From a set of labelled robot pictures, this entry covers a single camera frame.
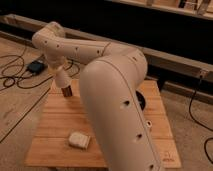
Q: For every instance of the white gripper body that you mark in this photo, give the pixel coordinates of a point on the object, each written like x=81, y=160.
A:
x=55, y=66

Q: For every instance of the wooden table board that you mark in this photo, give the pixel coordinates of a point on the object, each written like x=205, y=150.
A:
x=61, y=116

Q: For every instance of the black power adapter box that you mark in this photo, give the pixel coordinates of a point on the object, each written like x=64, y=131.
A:
x=35, y=67

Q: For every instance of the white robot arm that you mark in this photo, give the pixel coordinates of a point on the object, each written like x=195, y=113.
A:
x=107, y=86

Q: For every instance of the dark ceramic bowl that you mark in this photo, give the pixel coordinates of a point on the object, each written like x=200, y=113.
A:
x=141, y=100

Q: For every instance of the white sponge block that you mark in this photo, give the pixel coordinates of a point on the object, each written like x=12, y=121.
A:
x=79, y=140

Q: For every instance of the white ceramic cup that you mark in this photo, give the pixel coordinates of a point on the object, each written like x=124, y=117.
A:
x=61, y=77

